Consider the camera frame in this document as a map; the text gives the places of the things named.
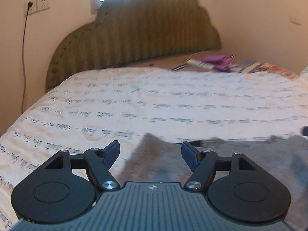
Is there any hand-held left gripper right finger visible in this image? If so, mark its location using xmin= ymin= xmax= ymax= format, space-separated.
xmin=181 ymin=142 xmax=265 ymax=192

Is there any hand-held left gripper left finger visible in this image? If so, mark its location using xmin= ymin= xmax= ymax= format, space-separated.
xmin=36 ymin=140 xmax=120 ymax=192

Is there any grey sweater with navy sleeves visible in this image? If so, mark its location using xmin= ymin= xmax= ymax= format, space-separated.
xmin=119 ymin=133 xmax=308 ymax=231

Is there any white script printed bed sheet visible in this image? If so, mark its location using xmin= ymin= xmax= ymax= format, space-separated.
xmin=0 ymin=66 xmax=308 ymax=231

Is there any purple cloth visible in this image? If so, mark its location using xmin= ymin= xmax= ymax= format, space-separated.
xmin=202 ymin=54 xmax=236 ymax=72

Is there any green padded headboard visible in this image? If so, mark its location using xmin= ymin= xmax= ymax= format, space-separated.
xmin=46 ymin=0 xmax=222 ymax=92

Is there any black wall cable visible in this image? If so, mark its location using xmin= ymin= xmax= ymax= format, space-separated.
xmin=20 ymin=2 xmax=33 ymax=115

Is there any white wall outlet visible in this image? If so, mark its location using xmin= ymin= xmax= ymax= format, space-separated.
xmin=23 ymin=0 xmax=51 ymax=17

